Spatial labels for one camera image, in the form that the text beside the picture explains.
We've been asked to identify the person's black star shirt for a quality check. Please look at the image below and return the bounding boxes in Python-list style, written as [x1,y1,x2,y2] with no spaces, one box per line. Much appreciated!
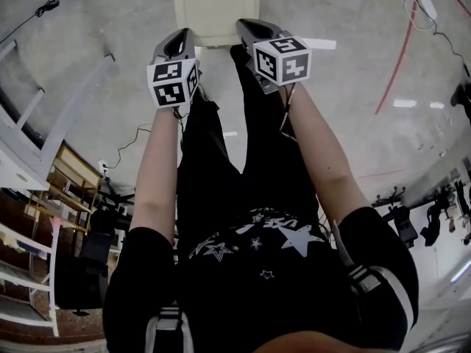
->
[102,204,420,353]

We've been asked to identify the red cable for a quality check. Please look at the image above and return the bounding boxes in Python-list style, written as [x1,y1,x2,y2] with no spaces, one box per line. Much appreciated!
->
[374,0,471,115]

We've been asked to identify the white paper strip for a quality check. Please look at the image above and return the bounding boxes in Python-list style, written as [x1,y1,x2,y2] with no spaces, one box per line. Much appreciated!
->
[303,38,338,51]

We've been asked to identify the long black floor cable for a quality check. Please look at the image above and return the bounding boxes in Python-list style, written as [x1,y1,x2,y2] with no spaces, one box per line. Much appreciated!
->
[0,0,86,46]

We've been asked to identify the thin gripper cable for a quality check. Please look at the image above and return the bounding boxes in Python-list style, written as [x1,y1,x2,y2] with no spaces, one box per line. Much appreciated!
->
[171,104,191,135]
[278,83,300,143]

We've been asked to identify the white power strip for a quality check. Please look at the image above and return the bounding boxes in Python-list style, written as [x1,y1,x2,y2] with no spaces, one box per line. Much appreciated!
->
[414,0,439,21]

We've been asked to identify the white table frame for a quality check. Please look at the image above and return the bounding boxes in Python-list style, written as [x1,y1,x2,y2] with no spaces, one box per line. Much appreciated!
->
[0,38,116,191]

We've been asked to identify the black office chair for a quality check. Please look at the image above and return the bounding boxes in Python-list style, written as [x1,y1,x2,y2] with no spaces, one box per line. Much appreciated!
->
[54,206,128,318]

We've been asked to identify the person's right forearm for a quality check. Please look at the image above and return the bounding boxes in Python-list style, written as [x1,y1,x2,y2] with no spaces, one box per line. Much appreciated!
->
[281,82,373,224]

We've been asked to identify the black chair base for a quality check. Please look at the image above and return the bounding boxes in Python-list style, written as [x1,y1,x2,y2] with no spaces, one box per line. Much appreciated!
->
[370,185,420,250]

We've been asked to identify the thin black wall cable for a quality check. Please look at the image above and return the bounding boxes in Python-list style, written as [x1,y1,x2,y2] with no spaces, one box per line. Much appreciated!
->
[433,20,471,79]

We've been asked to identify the black cable with white plug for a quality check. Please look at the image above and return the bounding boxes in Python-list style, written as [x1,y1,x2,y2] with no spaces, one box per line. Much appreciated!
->
[98,122,154,174]

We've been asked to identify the yellow wooden shelf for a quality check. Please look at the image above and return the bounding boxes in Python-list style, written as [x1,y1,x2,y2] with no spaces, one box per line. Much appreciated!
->
[25,144,102,235]

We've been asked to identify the grey white harness strap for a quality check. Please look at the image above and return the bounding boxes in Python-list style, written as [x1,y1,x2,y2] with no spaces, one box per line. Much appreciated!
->
[144,304,185,353]
[330,218,416,332]

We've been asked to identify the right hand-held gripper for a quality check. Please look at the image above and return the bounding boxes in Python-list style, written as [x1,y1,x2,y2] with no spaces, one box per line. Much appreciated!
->
[235,18,313,95]

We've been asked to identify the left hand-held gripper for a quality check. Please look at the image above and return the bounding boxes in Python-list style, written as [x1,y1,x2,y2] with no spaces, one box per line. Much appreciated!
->
[146,27,202,109]

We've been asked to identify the person's left forearm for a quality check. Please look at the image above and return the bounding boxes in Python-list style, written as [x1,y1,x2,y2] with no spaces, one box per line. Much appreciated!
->
[129,104,193,239]

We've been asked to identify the person's black trousers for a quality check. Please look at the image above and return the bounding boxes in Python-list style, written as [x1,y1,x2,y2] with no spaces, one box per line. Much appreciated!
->
[175,44,322,220]

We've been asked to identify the white shelf rack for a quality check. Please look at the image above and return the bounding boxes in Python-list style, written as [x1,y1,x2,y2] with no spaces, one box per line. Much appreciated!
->
[0,221,62,338]

